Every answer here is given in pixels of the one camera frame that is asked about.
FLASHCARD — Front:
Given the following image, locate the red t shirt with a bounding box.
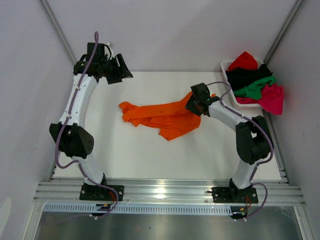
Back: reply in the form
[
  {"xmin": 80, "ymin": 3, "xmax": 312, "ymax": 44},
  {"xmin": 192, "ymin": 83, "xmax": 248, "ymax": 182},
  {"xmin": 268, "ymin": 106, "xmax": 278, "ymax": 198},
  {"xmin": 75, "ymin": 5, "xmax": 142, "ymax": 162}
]
[{"xmin": 227, "ymin": 51, "xmax": 258, "ymax": 71}]

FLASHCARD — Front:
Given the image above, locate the slotted grey cable duct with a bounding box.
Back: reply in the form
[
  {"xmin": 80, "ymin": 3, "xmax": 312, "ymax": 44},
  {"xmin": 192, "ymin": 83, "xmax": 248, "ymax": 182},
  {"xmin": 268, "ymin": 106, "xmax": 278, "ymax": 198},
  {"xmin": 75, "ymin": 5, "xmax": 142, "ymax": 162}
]
[{"xmin": 43, "ymin": 202, "xmax": 232, "ymax": 216}]

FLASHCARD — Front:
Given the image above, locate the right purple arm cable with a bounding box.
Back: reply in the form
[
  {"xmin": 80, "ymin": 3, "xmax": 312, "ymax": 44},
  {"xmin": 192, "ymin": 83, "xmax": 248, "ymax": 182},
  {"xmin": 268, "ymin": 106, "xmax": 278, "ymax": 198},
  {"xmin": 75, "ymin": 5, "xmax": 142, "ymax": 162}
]
[{"xmin": 206, "ymin": 81, "xmax": 275, "ymax": 222}]

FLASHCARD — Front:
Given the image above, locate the white plastic laundry basket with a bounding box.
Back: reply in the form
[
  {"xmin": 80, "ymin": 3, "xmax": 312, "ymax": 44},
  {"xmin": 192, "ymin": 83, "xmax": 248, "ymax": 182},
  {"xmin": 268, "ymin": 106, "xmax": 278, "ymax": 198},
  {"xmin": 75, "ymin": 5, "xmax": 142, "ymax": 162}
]
[{"xmin": 220, "ymin": 58, "xmax": 262, "ymax": 111}]

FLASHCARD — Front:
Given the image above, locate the orange t shirt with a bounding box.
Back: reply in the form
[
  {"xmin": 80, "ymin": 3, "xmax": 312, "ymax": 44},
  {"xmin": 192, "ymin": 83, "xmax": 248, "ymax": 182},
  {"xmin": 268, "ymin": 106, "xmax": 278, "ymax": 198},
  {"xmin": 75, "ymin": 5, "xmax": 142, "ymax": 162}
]
[{"xmin": 119, "ymin": 92, "xmax": 201, "ymax": 141}]

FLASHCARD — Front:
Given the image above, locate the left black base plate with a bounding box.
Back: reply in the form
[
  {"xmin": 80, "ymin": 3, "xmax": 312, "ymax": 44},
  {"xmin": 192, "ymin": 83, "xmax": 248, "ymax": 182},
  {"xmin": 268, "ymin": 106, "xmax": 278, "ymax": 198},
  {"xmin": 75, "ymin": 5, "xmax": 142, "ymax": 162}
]
[{"xmin": 79, "ymin": 184, "xmax": 125, "ymax": 202}]

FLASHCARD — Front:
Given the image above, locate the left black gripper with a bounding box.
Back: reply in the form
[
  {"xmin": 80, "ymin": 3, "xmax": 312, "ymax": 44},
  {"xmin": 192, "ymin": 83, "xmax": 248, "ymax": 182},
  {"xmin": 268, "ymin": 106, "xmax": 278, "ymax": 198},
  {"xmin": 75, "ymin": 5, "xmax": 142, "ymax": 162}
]
[{"xmin": 99, "ymin": 53, "xmax": 133, "ymax": 85}]

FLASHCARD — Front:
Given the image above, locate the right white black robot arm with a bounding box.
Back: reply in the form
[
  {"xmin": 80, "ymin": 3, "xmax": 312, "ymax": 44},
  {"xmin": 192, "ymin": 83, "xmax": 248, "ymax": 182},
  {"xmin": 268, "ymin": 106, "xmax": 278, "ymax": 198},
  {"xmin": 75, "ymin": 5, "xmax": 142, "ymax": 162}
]
[{"xmin": 185, "ymin": 83, "xmax": 274, "ymax": 203}]

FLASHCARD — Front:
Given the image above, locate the aluminium mounting rail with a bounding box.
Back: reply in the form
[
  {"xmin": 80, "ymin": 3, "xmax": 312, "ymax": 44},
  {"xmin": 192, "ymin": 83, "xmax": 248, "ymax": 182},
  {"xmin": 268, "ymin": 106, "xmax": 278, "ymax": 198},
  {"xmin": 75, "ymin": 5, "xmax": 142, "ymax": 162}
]
[{"xmin": 33, "ymin": 178, "xmax": 306, "ymax": 207}]

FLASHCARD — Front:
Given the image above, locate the green t shirt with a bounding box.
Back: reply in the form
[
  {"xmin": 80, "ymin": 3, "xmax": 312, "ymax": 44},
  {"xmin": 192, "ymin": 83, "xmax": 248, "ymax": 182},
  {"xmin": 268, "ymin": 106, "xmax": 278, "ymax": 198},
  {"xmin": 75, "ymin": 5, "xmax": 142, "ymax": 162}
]
[{"xmin": 233, "ymin": 76, "xmax": 276, "ymax": 100}]

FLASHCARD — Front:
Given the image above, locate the black t shirt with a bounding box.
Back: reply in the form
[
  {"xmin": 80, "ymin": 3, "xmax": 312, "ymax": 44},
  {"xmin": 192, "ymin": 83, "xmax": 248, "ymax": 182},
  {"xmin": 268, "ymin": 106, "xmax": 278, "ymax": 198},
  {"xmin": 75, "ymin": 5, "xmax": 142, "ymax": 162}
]
[{"xmin": 225, "ymin": 64, "xmax": 273, "ymax": 91}]

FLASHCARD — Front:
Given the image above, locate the magenta t shirt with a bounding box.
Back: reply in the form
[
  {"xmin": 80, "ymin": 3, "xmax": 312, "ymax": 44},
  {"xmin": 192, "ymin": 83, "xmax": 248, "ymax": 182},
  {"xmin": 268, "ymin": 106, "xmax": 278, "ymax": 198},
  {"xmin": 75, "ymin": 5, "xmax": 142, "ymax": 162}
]
[{"xmin": 235, "ymin": 83, "xmax": 285, "ymax": 115}]

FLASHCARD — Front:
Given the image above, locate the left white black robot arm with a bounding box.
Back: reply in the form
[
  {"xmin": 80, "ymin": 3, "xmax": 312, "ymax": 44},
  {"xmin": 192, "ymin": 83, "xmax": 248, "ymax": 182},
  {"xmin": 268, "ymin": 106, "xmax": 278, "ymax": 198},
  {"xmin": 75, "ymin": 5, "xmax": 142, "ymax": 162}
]
[{"xmin": 49, "ymin": 42, "xmax": 133, "ymax": 200}]

